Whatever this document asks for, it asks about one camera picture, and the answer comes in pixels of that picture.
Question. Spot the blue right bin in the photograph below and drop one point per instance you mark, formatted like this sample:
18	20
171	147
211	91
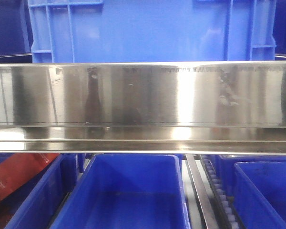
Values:
260	194

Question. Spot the blue center bin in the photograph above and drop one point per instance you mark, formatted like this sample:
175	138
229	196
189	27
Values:
131	191

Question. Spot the roller conveyor track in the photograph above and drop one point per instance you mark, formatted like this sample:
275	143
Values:
223	204

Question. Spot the light blue upper crate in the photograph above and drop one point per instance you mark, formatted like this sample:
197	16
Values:
152	30

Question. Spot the stainless steel shelf rail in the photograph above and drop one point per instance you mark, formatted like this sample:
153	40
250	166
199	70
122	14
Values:
156	107

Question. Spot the blue bin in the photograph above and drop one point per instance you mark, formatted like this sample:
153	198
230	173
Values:
131	191
34	204
260	194

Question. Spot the red packet in bin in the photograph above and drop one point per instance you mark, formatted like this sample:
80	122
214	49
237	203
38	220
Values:
19	168

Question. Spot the metal divider rail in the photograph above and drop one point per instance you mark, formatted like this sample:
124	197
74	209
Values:
207	212

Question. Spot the blue left bin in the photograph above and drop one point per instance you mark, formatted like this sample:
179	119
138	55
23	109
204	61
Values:
34	204

